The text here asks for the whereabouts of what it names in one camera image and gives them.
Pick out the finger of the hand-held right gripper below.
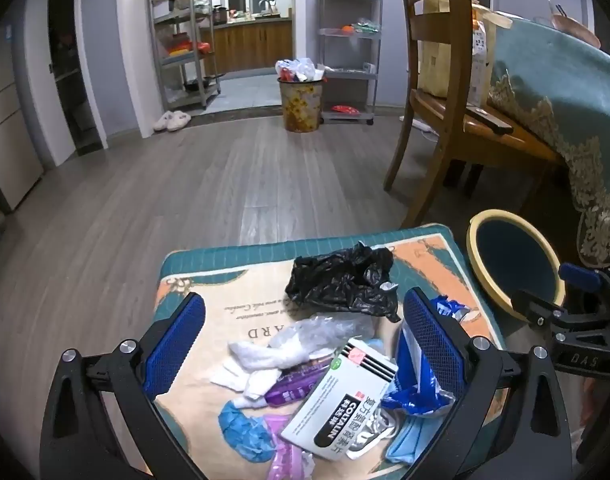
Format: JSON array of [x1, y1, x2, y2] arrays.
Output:
[[559, 262, 610, 307], [511, 289, 610, 376]]

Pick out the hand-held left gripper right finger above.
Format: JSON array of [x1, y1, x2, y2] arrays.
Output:
[[402, 287, 573, 480]]

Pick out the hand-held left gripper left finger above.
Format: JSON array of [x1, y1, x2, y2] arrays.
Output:
[[40, 291, 208, 480]]

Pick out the blue and white wrapper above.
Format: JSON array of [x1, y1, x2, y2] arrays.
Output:
[[380, 294, 480, 417]]

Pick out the yellow rimmed bin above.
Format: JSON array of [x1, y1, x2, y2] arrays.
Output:
[[466, 209, 566, 318]]

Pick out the blue face mask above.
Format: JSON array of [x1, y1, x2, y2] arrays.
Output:
[[385, 416, 438, 466]]

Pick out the blue glove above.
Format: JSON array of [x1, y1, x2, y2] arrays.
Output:
[[218, 400, 278, 463]]

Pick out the printed teal seat cushion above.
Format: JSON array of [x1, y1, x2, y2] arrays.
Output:
[[152, 224, 508, 480]]

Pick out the white crumpled tissue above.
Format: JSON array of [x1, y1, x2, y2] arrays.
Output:
[[210, 340, 310, 411]]

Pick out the clear plastic bag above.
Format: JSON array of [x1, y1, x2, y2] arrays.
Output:
[[267, 312, 376, 361]]

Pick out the black plastic bag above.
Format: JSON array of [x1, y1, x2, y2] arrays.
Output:
[[285, 241, 403, 323]]

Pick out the white medicine box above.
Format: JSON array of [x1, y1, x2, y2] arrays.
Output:
[[280, 337, 400, 462]]

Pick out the pink purple wrapper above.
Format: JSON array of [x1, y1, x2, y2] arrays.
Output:
[[262, 412, 316, 480]]

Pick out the wooden chair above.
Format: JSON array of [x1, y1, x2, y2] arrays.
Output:
[[383, 0, 566, 231]]

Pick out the black remote control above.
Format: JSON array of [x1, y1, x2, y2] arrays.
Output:
[[467, 105, 514, 136]]

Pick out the teal embroidered tablecloth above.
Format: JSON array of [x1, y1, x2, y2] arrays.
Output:
[[487, 15, 610, 268]]

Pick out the white power strip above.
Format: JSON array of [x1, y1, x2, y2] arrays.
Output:
[[401, 115, 438, 138]]

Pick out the white printed paper bag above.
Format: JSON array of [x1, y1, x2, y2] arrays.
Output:
[[467, 2, 496, 108]]

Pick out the brown bowl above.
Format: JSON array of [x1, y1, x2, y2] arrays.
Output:
[[550, 10, 602, 48]]

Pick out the cardboard box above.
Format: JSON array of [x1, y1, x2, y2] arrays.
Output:
[[417, 0, 473, 98]]

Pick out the black frying pan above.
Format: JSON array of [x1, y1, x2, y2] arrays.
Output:
[[182, 74, 226, 92]]

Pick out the floral waste bin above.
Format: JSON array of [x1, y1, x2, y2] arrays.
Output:
[[277, 77, 324, 133]]

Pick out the white wardrobe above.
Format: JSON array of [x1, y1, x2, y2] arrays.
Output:
[[0, 35, 44, 211]]

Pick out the metal shelf rack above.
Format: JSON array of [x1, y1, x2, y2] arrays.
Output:
[[147, 0, 223, 111]]

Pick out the heap of white plastic bags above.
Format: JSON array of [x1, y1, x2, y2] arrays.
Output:
[[276, 58, 326, 84]]

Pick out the grey rolling cart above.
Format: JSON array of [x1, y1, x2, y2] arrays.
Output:
[[317, 0, 384, 126]]

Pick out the wooden kitchen cabinet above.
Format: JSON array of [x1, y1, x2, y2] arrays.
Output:
[[200, 17, 294, 73]]

